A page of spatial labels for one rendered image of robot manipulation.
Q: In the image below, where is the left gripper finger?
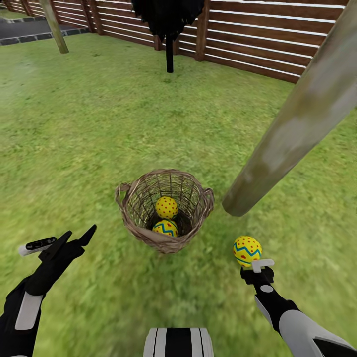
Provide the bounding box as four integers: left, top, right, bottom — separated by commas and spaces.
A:
64, 225, 97, 247
42, 231, 72, 263

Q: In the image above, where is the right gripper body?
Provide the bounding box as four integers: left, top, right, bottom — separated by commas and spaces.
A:
243, 267, 274, 285

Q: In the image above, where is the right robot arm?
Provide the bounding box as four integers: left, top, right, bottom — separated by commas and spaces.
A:
240, 259, 357, 357

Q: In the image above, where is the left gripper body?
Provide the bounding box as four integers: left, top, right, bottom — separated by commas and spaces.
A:
35, 243, 85, 283

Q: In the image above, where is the wicker basket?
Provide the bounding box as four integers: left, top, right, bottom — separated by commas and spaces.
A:
115, 168, 215, 254

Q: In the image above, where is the robot trunk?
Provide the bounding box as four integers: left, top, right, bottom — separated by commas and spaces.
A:
143, 328, 214, 357

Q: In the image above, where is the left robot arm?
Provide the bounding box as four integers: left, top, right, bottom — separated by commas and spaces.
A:
0, 225, 97, 357

